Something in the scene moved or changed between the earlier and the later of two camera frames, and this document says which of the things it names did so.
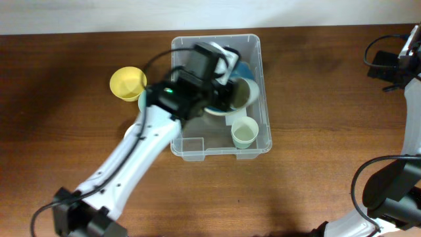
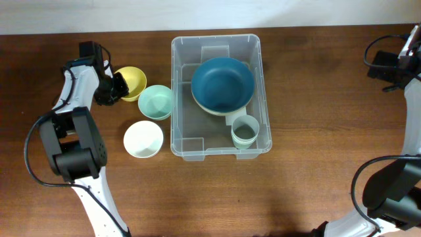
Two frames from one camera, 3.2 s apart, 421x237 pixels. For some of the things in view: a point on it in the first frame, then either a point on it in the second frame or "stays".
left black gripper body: (217, 95) to (115, 87)
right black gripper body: (386, 59) stays
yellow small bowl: (127, 83) stays
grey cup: (245, 93) to (245, 128)
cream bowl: (227, 113) stays
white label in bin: (230, 119) stays
